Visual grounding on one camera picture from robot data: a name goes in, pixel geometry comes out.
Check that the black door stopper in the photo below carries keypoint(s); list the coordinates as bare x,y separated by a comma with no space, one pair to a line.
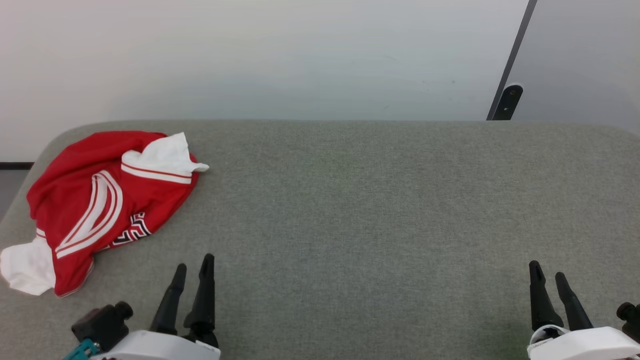
510,100

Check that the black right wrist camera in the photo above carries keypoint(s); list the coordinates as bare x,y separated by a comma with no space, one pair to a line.
631,317

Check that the red and white jersey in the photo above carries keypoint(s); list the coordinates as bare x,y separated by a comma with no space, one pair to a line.
75,190

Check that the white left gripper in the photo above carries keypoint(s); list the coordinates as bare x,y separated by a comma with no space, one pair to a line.
160,349

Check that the dark grey door frame strip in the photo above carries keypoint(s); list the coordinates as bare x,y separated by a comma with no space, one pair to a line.
515,50

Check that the grey door panel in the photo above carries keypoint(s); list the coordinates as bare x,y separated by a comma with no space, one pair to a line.
590,60

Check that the teal camera connector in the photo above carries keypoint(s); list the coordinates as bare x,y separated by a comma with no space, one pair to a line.
82,351

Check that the black baseboard strip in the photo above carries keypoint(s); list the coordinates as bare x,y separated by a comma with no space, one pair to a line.
15,165

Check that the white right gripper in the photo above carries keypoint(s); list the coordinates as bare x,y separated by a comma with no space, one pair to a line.
585,346

